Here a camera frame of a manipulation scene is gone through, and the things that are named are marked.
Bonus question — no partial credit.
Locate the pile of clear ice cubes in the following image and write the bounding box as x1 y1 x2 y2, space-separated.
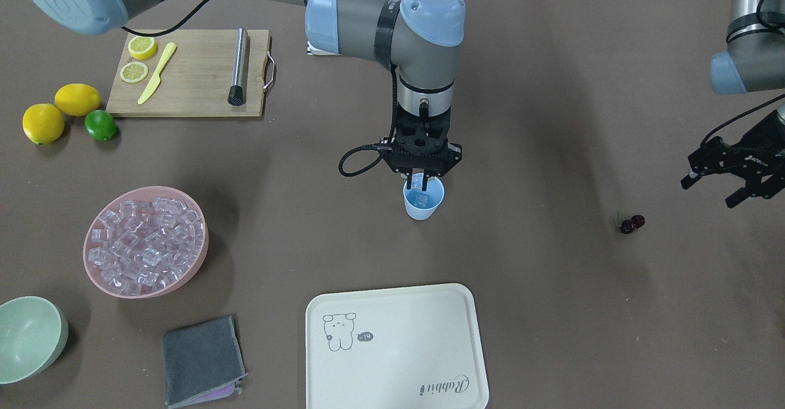
88 196 204 295

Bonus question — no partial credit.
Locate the mint green bowl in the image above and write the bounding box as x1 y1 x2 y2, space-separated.
1 296 69 384

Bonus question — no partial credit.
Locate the grey silver left robot arm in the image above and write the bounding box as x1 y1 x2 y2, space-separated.
681 0 784 208

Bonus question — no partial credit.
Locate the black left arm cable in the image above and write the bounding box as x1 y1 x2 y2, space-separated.
700 0 785 147

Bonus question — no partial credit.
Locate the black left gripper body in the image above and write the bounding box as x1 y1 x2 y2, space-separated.
689 110 784 192

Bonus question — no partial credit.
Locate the upper lemon slice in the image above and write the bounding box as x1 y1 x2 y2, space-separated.
127 36 158 61

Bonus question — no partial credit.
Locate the yellow plastic knife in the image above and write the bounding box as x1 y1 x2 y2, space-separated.
137 42 177 105

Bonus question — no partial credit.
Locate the bamboo cutting board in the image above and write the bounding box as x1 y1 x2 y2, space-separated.
105 29 275 118

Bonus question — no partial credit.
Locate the dark red cherries pair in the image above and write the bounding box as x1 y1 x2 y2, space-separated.
616 210 646 235

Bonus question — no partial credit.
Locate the pink bowl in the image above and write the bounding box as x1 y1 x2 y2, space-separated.
83 186 209 300

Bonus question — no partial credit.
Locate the light blue plastic cup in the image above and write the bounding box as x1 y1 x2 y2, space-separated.
402 172 444 221

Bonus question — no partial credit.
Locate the clear ice cube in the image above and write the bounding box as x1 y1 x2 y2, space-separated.
408 172 430 210

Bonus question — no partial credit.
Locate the grey silver right robot arm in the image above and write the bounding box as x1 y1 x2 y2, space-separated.
32 0 465 190

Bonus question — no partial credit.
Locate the yellow lemon near board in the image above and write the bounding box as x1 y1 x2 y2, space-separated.
55 83 101 117

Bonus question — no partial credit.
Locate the lemon slice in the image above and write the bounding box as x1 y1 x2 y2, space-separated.
118 61 148 84
127 36 158 61

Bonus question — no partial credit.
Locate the green lime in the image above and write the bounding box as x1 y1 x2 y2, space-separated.
84 109 118 142

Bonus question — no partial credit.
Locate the grey folded cloth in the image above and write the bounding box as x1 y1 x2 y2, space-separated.
161 316 247 408

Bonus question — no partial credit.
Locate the lower lemon slice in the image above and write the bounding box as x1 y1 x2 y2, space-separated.
118 61 148 84

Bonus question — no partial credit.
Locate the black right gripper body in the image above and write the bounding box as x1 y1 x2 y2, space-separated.
379 104 462 177

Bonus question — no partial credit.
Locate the steel muddler black tip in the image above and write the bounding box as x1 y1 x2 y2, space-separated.
227 27 250 107

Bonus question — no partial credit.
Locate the cream rabbit tray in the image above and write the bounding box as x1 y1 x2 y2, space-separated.
305 283 489 408

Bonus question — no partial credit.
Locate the yellow lemon outer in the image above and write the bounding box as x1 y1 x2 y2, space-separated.
22 104 65 145

